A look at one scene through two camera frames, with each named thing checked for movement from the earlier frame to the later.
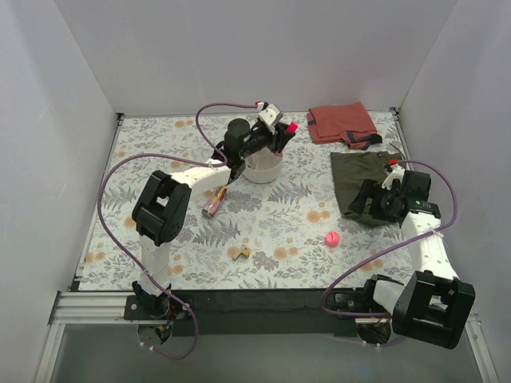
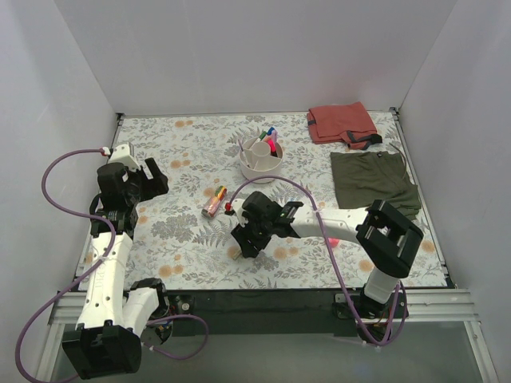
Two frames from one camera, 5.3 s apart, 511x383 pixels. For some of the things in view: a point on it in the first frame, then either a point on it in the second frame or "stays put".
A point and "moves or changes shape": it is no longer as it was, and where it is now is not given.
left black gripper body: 275,136 to 149,180
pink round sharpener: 332,238 stays put
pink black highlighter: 292,127 moves or changes shape
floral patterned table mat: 289,234 stays put
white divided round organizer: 263,167 stays put
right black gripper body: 370,200 to 247,242
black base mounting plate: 258,312 stays put
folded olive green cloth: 350,171 stays put
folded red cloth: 346,122 stays put
